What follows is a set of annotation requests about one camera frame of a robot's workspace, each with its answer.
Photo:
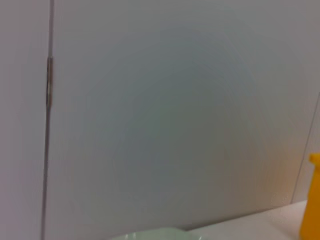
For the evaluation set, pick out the pale green glass fruit plate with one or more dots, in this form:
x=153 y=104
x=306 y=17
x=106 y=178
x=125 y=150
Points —
x=160 y=233

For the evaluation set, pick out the yellow plastic bin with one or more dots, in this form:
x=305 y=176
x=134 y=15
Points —
x=312 y=200

